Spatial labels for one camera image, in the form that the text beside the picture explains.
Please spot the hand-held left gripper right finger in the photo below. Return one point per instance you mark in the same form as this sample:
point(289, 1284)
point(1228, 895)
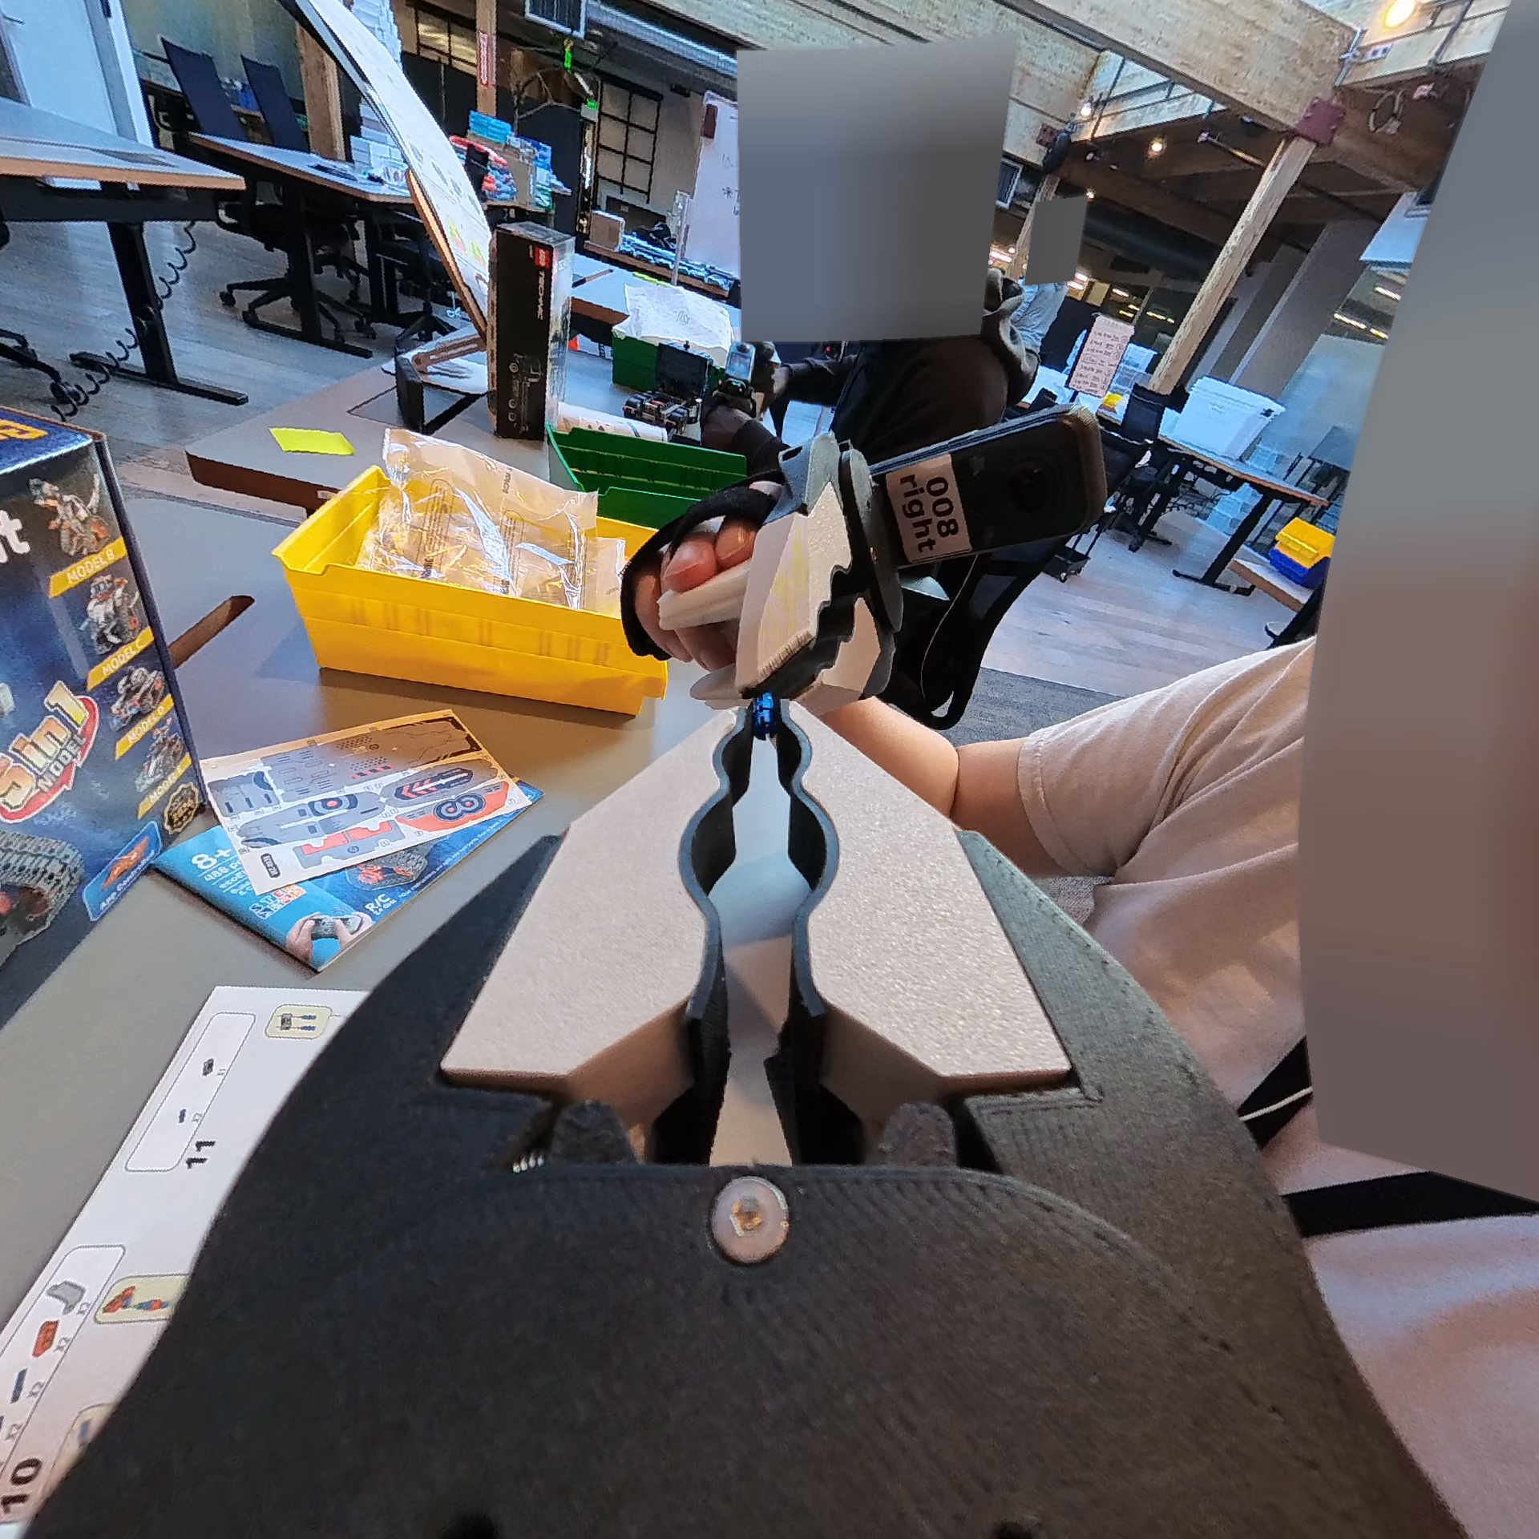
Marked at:
point(936, 963)

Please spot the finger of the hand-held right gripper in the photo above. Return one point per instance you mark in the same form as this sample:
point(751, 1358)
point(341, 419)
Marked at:
point(840, 677)
point(792, 577)

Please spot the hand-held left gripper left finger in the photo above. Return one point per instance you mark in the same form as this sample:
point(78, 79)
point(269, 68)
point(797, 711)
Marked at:
point(578, 963)

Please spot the blue toy connector pin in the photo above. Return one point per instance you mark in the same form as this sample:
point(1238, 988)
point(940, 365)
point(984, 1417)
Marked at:
point(762, 721)

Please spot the person's right forearm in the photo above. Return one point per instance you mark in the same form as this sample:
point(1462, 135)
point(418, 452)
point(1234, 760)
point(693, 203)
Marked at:
point(936, 783)

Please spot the wood-edged grey desk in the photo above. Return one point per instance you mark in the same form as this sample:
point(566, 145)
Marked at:
point(242, 461)
point(110, 157)
point(299, 169)

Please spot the person's right hand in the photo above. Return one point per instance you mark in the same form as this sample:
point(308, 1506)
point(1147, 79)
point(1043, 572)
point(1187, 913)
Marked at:
point(704, 561)

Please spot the black mesh office chair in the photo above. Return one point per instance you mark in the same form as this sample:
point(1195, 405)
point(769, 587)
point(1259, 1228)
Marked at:
point(1001, 602)

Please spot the handwritten sign board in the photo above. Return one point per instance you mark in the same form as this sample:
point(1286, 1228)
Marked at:
point(1100, 355)

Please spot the white storage box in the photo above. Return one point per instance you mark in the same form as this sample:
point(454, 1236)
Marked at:
point(1228, 413)

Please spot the robot sticker sheet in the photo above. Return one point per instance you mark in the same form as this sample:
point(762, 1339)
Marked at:
point(364, 802)

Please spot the blue booklet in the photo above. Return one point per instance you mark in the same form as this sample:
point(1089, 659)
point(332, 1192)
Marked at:
point(299, 925)

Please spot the white plastic packet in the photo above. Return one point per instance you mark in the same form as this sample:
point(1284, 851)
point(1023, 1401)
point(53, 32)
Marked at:
point(681, 319)

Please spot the pile of clear plastic bags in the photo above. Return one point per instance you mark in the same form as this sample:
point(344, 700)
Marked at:
point(481, 528)

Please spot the yellow plastic bin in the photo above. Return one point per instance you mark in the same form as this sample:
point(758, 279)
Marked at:
point(460, 648)

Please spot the black product box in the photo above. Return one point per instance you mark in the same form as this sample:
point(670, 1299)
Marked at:
point(527, 337)

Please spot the yellow sticky note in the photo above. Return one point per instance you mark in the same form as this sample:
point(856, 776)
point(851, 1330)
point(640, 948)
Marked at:
point(315, 445)

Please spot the open instruction booklet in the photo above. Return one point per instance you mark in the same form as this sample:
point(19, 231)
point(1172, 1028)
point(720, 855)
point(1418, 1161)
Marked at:
point(119, 1203)

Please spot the blue robot kit box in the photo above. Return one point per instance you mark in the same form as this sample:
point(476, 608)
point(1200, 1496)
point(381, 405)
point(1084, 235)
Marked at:
point(85, 722)

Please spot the white poster board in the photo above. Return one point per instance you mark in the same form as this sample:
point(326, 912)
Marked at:
point(412, 135)

